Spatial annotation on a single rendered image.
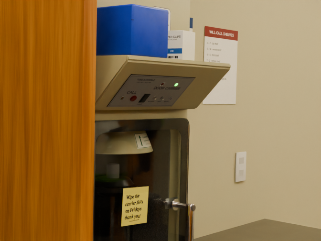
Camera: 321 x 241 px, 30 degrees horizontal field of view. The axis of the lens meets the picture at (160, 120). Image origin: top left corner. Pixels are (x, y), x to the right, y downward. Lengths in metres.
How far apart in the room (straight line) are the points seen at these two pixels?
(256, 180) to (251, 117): 0.26
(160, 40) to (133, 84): 0.10
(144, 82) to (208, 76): 0.18
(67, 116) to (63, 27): 0.15
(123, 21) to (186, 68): 0.17
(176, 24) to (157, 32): 0.22
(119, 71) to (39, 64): 0.14
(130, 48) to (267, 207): 1.61
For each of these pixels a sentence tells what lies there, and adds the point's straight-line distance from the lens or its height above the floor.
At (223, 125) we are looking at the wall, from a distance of 2.24.
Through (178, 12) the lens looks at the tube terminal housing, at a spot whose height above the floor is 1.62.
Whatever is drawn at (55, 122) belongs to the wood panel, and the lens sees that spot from 1.05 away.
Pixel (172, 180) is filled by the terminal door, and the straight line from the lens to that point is 1.31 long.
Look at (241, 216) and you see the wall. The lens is 2.41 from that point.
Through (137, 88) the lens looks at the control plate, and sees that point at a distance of 1.13.
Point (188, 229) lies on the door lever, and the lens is 1.31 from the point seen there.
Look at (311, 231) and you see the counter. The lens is 2.32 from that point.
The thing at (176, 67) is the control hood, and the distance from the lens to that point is 1.15.
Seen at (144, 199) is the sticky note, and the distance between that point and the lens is 1.25.
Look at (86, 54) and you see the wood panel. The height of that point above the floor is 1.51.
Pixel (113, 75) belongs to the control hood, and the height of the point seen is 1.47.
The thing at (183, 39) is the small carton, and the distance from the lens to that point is 1.20.
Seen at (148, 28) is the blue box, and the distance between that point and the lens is 1.09.
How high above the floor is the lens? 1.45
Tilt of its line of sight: 3 degrees down
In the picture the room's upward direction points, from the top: 1 degrees clockwise
